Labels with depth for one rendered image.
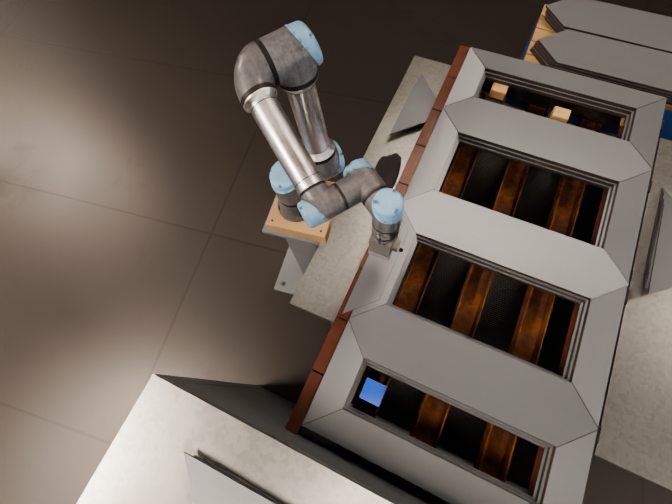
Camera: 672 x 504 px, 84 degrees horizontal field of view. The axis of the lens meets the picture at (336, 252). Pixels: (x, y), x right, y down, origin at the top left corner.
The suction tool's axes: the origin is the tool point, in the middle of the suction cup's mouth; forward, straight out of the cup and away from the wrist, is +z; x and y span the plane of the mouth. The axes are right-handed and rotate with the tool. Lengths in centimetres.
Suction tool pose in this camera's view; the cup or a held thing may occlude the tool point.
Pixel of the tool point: (382, 250)
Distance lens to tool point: 117.3
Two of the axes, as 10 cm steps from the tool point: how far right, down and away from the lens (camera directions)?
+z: 0.7, 3.6, 9.3
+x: -9.1, -3.6, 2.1
